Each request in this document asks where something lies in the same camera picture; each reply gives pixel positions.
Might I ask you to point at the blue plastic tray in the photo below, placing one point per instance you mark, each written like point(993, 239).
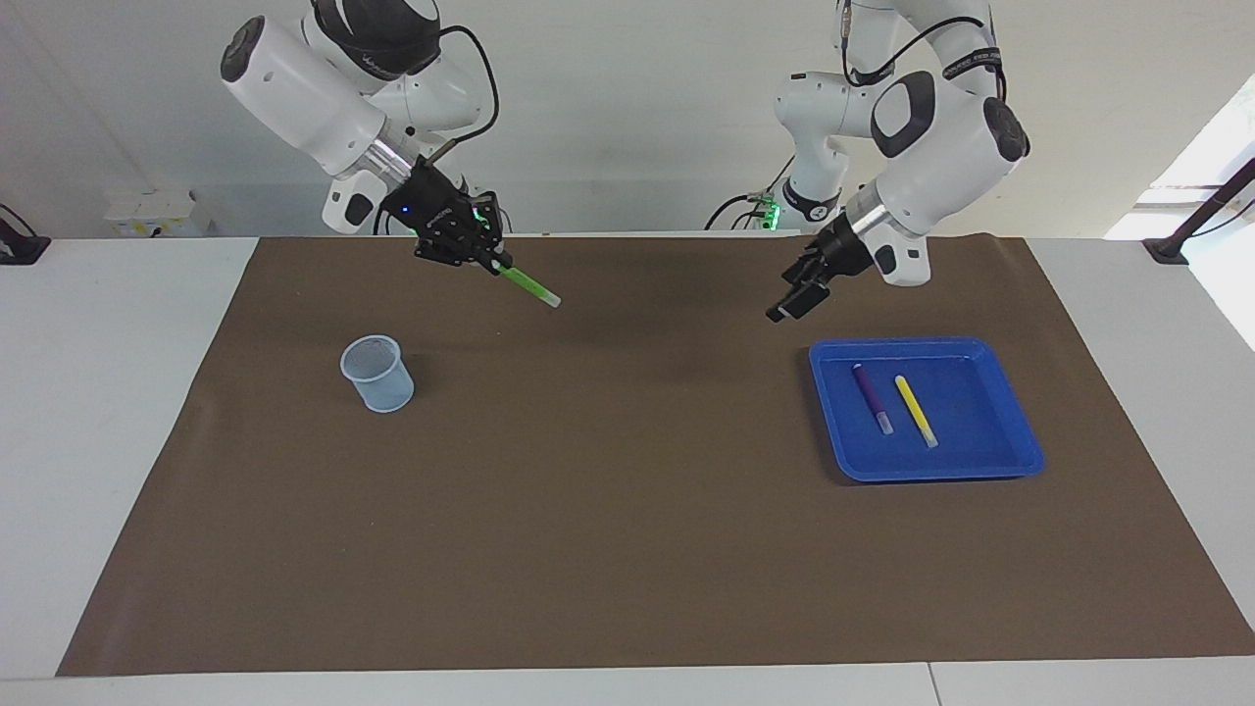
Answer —
point(980, 441)

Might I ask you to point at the brown table mat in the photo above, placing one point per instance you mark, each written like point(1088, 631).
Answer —
point(627, 539)

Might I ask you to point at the white power strip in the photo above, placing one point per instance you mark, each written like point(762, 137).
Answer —
point(147, 211)

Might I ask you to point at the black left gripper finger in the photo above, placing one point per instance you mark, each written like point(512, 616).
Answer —
point(804, 272)
point(799, 302)

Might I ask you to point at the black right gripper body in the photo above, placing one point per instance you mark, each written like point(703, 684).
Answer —
point(431, 206)

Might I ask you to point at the yellow pen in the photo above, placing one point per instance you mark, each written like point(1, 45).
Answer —
point(914, 407)

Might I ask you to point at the black clamp stand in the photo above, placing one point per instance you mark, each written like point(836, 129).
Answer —
point(1167, 250)

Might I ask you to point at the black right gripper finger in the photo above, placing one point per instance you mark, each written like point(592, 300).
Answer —
point(461, 252)
point(490, 221)

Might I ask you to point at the green pen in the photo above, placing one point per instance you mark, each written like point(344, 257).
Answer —
point(529, 284)

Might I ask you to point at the purple pen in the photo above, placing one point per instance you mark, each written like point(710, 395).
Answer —
point(869, 392)

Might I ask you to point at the translucent plastic cup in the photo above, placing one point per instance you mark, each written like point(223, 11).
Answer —
point(387, 392)

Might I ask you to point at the black table clamp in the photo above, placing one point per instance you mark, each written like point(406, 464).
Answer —
point(20, 250)

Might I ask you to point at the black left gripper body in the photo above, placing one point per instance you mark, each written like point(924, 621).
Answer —
point(845, 250)

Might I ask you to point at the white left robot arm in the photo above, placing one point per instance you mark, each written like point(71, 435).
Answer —
point(931, 167)

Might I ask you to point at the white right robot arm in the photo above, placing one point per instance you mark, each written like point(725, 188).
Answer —
point(304, 88)

